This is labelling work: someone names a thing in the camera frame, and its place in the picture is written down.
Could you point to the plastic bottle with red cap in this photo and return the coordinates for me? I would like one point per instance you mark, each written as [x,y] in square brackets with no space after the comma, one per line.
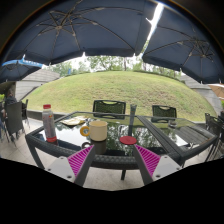
[48,123]

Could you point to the dark wicker chair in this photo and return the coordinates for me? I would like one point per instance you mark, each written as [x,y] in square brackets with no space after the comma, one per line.
[13,119]
[109,108]
[162,113]

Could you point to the seated person far left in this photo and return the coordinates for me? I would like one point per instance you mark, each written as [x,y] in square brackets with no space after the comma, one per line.
[10,99]

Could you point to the dark wicker chair far left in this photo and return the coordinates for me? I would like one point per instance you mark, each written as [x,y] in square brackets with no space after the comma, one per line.
[13,119]

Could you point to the cream mug with yellow handle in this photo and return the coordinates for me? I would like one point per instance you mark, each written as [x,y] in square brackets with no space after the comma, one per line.
[96,130]

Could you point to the right dark wicker chair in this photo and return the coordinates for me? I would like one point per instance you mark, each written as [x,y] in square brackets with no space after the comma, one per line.
[162,113]

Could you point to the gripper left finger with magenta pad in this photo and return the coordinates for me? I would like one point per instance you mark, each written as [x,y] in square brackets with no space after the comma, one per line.
[73,168]

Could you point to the yellow plate on table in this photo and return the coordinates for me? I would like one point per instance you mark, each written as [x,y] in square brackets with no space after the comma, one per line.
[74,121]

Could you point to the large navy patio umbrella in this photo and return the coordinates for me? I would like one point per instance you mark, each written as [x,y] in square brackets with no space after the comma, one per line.
[67,29]

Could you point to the glass-top wicker table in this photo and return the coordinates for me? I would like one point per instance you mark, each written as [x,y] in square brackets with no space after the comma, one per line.
[180,138]
[112,135]

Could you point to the red round coaster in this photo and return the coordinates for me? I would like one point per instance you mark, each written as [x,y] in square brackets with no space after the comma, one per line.
[128,140]

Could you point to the right navy patio umbrella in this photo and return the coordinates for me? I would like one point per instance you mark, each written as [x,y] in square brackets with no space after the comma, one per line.
[179,44]

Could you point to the left blue patio umbrella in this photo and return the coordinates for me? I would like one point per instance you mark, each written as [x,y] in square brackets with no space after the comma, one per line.
[16,70]

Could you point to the dark chair far right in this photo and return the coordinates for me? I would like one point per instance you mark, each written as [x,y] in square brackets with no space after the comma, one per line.
[216,127]

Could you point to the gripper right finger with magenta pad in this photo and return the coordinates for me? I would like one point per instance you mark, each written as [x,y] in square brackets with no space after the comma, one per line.
[152,166]

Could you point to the grey umbrella pole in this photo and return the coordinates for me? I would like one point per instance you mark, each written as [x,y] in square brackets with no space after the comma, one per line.
[131,121]

